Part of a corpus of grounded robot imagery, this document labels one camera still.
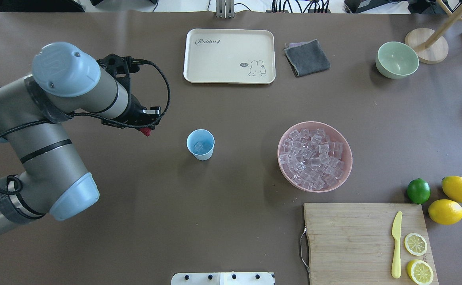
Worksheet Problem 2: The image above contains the light blue cup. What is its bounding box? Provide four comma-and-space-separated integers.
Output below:
186, 129, 215, 161

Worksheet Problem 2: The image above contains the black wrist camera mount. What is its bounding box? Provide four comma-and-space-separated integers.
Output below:
96, 53, 140, 94

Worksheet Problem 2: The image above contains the green bowl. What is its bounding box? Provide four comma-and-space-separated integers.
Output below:
375, 42, 419, 79

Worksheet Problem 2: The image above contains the aluminium frame post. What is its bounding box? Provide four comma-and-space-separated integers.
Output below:
216, 0, 236, 19

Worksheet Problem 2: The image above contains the grey folded cloth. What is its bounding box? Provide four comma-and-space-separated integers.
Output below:
284, 38, 331, 77

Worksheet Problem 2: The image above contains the red strawberry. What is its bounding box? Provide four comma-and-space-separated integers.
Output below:
137, 127, 152, 137

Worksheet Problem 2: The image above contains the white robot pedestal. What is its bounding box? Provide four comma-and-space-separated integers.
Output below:
171, 272, 276, 285

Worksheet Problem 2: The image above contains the lemon half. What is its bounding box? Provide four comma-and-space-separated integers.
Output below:
403, 233, 428, 256
406, 259, 435, 285

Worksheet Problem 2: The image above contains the green lime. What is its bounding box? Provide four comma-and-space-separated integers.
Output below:
406, 177, 431, 204

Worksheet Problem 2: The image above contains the wooden cutting board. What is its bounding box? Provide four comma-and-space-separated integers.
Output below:
303, 203, 430, 285

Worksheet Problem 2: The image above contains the yellow plastic knife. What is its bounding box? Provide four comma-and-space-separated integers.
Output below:
391, 211, 403, 279

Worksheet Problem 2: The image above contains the cream rabbit tray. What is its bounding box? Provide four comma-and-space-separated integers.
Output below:
183, 28, 276, 84

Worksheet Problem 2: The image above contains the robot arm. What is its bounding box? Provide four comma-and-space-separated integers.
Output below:
0, 42, 166, 235

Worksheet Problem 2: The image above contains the pink bowl of ice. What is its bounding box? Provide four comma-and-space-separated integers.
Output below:
277, 121, 353, 193

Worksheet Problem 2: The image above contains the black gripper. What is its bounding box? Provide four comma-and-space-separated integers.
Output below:
112, 95, 162, 129

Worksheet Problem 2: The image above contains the wooden mug tree stand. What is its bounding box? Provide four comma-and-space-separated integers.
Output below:
405, 0, 462, 64

